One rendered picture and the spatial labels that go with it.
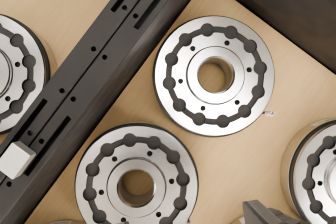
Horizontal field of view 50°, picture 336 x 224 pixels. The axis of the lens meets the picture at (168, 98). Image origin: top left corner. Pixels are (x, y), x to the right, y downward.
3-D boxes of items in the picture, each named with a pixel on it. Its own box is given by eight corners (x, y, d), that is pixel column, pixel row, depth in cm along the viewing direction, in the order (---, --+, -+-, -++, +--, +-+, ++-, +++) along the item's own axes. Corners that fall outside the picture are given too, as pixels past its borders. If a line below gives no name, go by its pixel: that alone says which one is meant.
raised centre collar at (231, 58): (221, 116, 30) (223, 117, 29) (173, 82, 30) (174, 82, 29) (255, 68, 30) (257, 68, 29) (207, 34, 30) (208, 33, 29)
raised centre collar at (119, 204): (142, 228, 29) (142, 231, 29) (94, 193, 29) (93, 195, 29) (178, 179, 30) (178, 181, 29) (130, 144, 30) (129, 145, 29)
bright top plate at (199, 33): (228, 159, 30) (229, 160, 30) (130, 90, 30) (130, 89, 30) (295, 62, 31) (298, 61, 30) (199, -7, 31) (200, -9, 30)
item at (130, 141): (149, 270, 30) (149, 273, 29) (51, 198, 30) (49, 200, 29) (220, 171, 30) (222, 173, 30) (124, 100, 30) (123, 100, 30)
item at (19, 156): (20, 176, 22) (12, 180, 21) (1, 163, 22) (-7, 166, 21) (37, 153, 23) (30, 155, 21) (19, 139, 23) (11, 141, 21)
